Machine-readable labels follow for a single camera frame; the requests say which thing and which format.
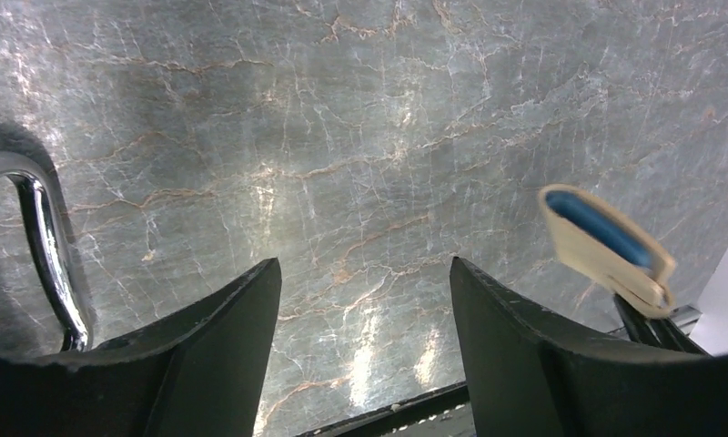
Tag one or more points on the beige leather card holder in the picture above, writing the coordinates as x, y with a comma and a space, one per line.
597, 240

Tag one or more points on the chrome case handle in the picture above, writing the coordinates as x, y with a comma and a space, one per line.
44, 230

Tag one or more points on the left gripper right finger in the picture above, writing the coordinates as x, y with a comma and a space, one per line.
532, 372

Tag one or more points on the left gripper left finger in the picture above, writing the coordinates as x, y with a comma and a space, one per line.
196, 372

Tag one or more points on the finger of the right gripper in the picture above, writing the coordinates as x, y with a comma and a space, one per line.
659, 333

